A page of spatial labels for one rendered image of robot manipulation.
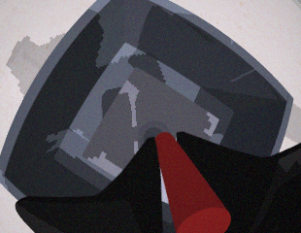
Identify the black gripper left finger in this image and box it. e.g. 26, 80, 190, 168
15, 137, 163, 233

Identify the red peg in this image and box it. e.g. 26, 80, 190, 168
154, 132, 231, 233

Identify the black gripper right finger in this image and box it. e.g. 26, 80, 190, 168
177, 131, 301, 233

